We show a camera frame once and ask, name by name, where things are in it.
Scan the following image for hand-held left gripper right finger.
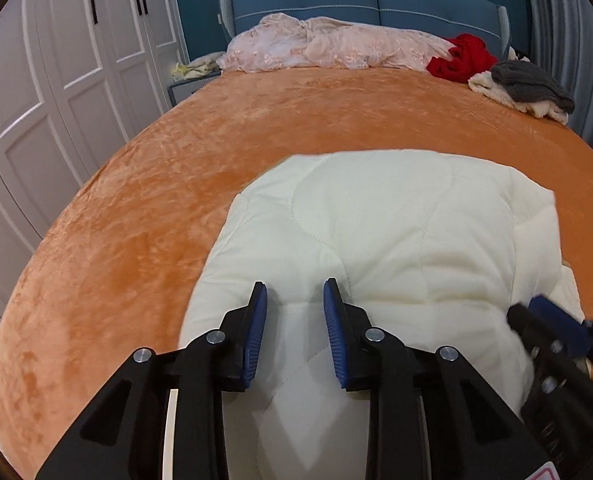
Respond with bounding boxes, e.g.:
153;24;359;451
323;277;560;480

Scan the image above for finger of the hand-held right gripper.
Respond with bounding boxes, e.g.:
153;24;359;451
529;294;593;361
507;302;593;466

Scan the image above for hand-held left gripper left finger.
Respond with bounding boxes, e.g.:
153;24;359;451
35;282;268;480

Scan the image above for white quilted coat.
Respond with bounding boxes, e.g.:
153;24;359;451
161;150;585;480

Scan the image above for orange plush blanket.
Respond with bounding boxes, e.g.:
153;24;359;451
0;67;593;480

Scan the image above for grey knitted garment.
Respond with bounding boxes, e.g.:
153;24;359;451
491;60;576;115

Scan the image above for cream fleece garment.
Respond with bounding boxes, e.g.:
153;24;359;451
468;71;570;125

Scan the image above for grey nightstand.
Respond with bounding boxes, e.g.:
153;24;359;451
169;72;222;107

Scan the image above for beige folded cloth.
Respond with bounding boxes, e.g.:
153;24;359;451
186;52;227;79

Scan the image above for red garment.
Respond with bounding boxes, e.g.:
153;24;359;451
427;33;500;82

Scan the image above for grey-blue curtain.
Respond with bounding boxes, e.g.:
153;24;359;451
521;0;593;166

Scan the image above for pink floral quilt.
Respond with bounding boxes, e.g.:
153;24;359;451
216;14;457;73

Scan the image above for white panelled wardrobe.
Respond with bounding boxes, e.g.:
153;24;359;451
0;0;190;326

